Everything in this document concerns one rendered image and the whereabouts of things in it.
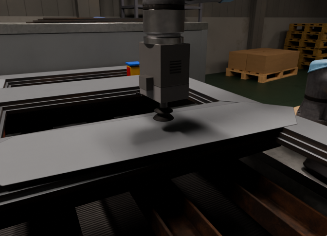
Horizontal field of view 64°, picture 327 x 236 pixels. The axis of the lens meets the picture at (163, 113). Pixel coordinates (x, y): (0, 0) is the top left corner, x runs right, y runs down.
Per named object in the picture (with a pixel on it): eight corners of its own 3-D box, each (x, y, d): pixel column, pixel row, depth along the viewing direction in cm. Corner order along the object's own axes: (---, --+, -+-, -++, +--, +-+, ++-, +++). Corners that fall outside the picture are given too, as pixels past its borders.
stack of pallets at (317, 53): (309, 61, 692) (317, 23, 659) (346, 66, 621) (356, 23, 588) (279, 65, 627) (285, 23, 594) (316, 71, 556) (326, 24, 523)
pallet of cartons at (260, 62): (263, 68, 597) (265, 47, 581) (302, 75, 521) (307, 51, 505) (221, 74, 531) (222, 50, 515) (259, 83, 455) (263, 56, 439)
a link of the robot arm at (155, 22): (155, 9, 42) (134, 10, 48) (155, 38, 43) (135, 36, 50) (192, 9, 45) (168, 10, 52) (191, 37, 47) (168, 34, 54)
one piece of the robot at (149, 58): (122, 21, 48) (126, 105, 54) (144, 22, 41) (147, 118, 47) (167, 21, 53) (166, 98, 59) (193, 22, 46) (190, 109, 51)
